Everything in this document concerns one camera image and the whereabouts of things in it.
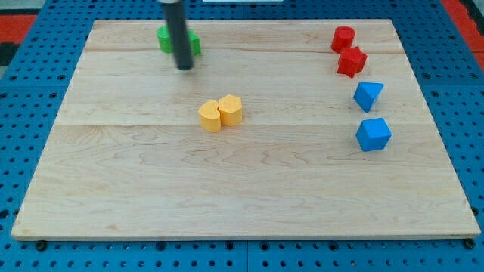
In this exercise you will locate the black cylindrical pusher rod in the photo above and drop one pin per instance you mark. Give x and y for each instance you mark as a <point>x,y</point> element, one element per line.
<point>175,17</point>

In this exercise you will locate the green circle block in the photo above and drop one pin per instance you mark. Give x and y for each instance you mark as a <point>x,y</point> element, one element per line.
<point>164,39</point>

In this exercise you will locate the green star block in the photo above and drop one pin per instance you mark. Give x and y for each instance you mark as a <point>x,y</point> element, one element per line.
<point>195,43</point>

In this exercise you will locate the red circle block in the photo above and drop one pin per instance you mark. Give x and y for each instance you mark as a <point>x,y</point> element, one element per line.
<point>343,38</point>

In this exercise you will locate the red star block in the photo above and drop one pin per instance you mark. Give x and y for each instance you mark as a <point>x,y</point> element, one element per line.
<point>351,61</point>

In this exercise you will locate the yellow crescent block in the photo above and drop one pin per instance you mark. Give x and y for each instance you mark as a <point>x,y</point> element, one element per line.
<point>209,116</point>

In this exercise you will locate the yellow hexagon block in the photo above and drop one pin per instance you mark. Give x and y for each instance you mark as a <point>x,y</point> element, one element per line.
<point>231,110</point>

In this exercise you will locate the light wooden board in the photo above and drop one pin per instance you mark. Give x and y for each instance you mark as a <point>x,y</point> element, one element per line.
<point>128,160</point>

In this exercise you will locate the blue triangle block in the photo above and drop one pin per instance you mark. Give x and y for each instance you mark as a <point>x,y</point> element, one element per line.
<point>366,94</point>

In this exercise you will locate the blue cube block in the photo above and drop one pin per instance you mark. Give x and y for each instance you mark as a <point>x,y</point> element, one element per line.
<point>373,134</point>

